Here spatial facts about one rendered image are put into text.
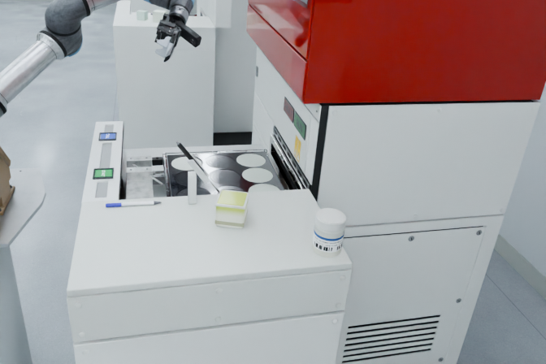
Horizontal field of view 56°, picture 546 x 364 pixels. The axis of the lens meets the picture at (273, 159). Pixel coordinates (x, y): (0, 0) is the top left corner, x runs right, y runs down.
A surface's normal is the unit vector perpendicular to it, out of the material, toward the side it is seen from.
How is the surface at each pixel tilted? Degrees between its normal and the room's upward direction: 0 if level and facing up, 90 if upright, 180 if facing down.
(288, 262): 0
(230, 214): 90
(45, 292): 0
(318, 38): 90
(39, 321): 0
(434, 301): 90
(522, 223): 90
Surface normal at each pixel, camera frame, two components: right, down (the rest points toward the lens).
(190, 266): 0.07, -0.89
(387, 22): 0.23, 0.45
